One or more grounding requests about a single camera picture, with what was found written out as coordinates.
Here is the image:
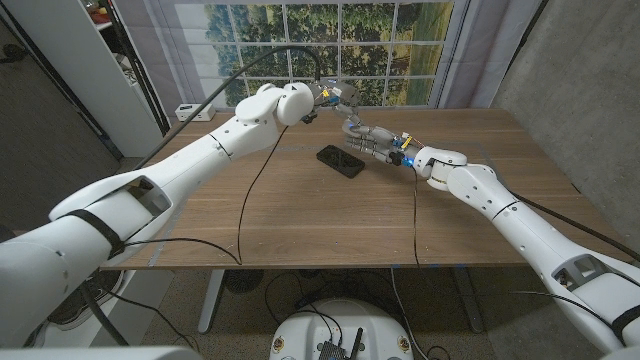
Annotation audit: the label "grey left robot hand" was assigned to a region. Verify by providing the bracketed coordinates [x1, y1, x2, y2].
[307, 78, 361, 121]

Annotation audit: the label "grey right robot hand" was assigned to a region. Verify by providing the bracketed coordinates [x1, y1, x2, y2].
[343, 124, 419, 167]

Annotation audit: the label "black smartphone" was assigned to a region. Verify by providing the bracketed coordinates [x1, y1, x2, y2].
[315, 144, 366, 180]

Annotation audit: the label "printed window backdrop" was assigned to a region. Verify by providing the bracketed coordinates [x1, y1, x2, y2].
[112, 0, 544, 121]

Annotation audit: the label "white power strip box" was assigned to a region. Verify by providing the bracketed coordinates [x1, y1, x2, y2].
[174, 103, 217, 123]

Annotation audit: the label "grey table leg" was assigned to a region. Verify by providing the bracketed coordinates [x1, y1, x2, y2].
[452, 267, 485, 334]

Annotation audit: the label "white robot torso base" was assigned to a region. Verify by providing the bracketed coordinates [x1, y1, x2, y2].
[268, 298, 415, 360]

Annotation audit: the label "round black floor fan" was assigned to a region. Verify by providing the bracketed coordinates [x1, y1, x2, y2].
[223, 269, 265, 294]

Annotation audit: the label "black backdrop stand poles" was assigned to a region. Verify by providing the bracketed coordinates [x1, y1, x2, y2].
[102, 0, 171, 136]

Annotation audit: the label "white table leg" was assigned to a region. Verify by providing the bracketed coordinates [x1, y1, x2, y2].
[197, 269, 226, 334]

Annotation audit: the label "white cabinet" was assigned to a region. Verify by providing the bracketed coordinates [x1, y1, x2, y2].
[4, 0, 166, 159]

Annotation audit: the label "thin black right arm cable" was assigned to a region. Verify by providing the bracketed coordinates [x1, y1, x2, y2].
[410, 167, 426, 276]

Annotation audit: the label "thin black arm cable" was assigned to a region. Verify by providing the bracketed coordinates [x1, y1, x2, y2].
[122, 124, 290, 266]
[410, 167, 426, 276]

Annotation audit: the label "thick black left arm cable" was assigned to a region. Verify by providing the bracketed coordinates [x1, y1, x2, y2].
[133, 45, 322, 170]

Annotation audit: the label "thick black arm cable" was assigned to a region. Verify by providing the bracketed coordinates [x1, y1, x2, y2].
[508, 191, 640, 264]
[133, 45, 322, 170]

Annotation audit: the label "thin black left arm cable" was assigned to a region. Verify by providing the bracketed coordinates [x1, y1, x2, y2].
[122, 124, 290, 266]

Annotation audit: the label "grey floor cable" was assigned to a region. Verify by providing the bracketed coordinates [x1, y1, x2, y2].
[388, 267, 427, 360]

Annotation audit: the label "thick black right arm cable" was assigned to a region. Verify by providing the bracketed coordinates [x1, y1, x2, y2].
[508, 191, 640, 264]

